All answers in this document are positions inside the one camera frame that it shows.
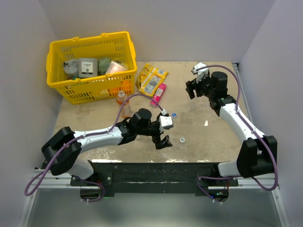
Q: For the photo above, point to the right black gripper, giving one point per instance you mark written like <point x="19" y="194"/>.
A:
<point x="193" y="85"/>

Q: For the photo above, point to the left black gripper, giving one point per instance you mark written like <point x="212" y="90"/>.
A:
<point x="156" y="139"/>

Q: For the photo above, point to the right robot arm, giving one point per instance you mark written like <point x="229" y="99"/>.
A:
<point x="258" y="151"/>

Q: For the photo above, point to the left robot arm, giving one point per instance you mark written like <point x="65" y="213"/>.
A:
<point x="62" y="150"/>

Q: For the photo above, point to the orange drink bottle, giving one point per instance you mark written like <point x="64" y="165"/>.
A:
<point x="121" y="99"/>

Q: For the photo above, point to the pink carton box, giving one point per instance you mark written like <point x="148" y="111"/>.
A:
<point x="158" y="95"/>

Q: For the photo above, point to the yellow snack bag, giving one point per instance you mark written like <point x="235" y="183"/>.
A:
<point x="149" y="79"/>

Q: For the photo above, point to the pink packaged item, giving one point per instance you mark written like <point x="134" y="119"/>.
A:
<point x="115" y="67"/>

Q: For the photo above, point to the yellow plastic shopping basket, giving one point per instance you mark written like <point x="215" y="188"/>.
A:
<point x="117" y="46"/>

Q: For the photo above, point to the green round item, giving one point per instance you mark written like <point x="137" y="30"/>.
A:
<point x="103" y="65"/>

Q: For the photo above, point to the grey box in basket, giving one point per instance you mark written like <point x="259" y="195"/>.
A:
<point x="87" y="67"/>

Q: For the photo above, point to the grey bag in basket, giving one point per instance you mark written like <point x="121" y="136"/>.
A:
<point x="71" y="68"/>

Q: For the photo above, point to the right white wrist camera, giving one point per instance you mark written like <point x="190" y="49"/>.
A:
<point x="200" y="70"/>

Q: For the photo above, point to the black base frame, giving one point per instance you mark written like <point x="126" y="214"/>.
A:
<point x="172" y="178"/>

